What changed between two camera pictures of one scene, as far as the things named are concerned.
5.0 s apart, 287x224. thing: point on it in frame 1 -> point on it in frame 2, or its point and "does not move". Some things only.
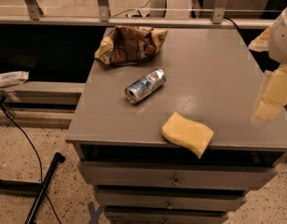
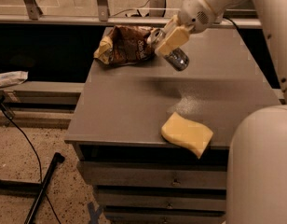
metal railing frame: x=102 y=17 does not move
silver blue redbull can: x=144 y=86 -> x=177 y=58
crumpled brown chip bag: x=129 y=45 does not move
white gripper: x=281 y=41 -> x=195 y=17
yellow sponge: x=187 y=133 does not move
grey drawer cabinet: x=170 y=140 does not move
